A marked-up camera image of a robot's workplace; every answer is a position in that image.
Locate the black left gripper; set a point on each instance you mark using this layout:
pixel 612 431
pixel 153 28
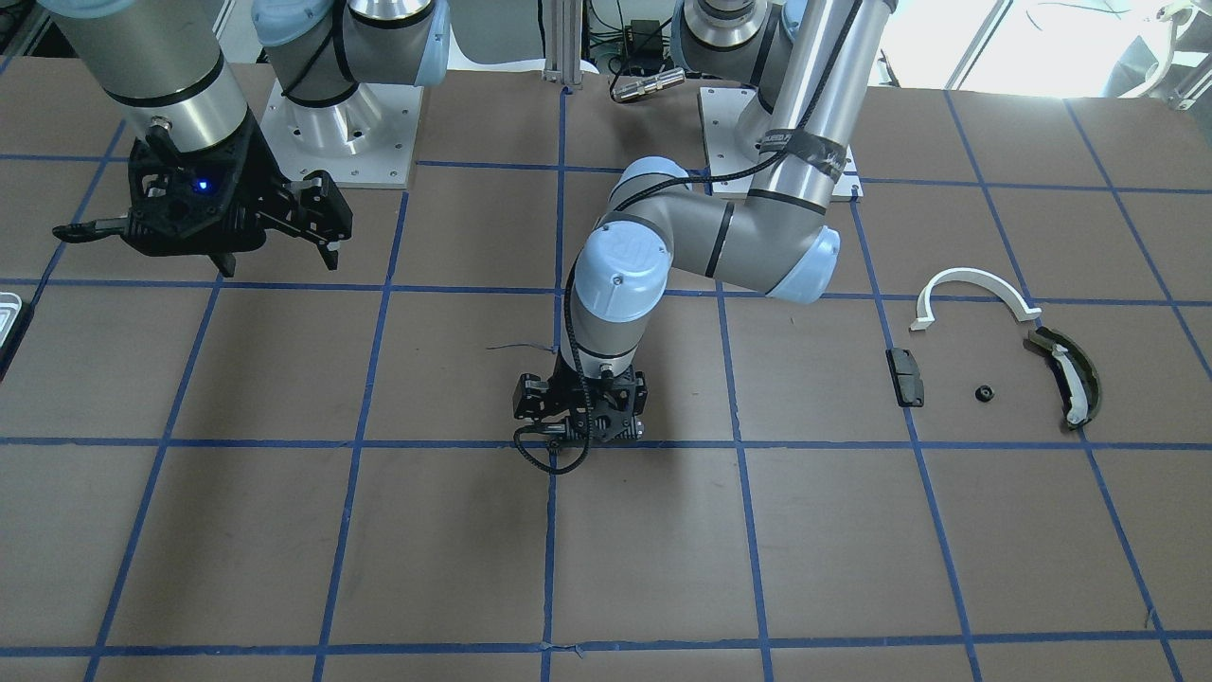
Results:
pixel 526 398

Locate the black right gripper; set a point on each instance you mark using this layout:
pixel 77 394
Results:
pixel 248 173

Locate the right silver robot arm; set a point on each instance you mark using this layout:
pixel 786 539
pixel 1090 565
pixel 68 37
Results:
pixel 162 62

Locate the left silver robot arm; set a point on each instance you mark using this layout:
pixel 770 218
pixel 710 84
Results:
pixel 808 63

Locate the dark grey brake pad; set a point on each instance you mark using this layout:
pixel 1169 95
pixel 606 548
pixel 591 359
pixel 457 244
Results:
pixel 906 377

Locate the white curved plastic clip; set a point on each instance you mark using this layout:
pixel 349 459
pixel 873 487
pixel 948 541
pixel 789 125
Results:
pixel 999 287

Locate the green curved brake shoe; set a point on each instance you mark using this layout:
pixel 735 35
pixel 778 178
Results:
pixel 1079 382

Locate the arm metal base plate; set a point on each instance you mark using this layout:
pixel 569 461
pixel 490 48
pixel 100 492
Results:
pixel 730 118
pixel 365 142

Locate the aluminium frame post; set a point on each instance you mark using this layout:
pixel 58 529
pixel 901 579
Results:
pixel 562 25

